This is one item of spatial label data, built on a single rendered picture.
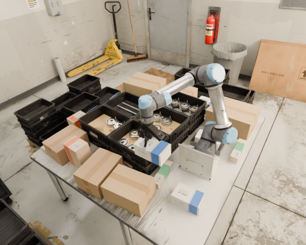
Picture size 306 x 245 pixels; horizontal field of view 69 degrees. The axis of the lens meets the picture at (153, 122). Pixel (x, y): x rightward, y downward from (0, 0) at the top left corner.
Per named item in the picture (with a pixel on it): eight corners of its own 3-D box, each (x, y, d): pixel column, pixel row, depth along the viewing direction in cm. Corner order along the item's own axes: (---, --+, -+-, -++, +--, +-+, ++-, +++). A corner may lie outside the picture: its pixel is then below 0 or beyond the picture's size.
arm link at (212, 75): (224, 137, 162) (208, 62, 147) (241, 141, 149) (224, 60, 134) (212, 144, 158) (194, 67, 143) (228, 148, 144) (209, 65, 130)
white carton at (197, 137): (220, 143, 196) (222, 135, 191) (216, 151, 188) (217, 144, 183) (199, 136, 205) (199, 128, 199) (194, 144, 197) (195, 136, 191)
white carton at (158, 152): (171, 154, 143) (171, 144, 137) (161, 166, 135) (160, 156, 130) (145, 143, 152) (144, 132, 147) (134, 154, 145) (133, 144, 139)
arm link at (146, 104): (156, 98, 118) (142, 103, 115) (157, 114, 125) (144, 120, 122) (148, 92, 124) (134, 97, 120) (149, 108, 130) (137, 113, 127)
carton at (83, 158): (92, 155, 183) (90, 149, 179) (81, 165, 176) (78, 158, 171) (79, 148, 191) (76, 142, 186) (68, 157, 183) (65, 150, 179)
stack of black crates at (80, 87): (93, 98, 377) (86, 73, 350) (106, 102, 363) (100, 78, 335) (74, 110, 352) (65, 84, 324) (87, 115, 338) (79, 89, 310)
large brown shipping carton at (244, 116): (256, 124, 214) (261, 107, 202) (246, 142, 196) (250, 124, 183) (216, 111, 234) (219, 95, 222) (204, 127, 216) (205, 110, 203)
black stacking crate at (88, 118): (133, 129, 202) (132, 118, 195) (109, 147, 185) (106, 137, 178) (105, 113, 223) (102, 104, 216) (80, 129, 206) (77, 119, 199)
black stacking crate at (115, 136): (169, 147, 181) (169, 136, 174) (145, 170, 164) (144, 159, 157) (134, 129, 202) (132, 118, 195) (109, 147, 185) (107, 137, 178)
